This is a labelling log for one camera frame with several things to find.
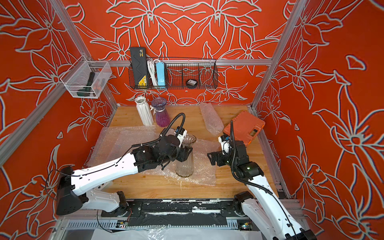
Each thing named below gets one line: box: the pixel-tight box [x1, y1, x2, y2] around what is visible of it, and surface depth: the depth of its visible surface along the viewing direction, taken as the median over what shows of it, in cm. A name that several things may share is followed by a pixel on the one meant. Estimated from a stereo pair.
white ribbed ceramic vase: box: [134, 96, 154, 126], surface depth 97 cm
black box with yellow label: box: [130, 47, 149, 89], surface depth 89 cm
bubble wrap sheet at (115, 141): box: [87, 124, 160, 167], surface depth 100 cm
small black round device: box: [186, 79, 198, 89], surface depth 97 cm
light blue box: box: [156, 62, 166, 89], surface depth 91 cm
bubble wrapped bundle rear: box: [199, 102, 224, 136], surface depth 101 cm
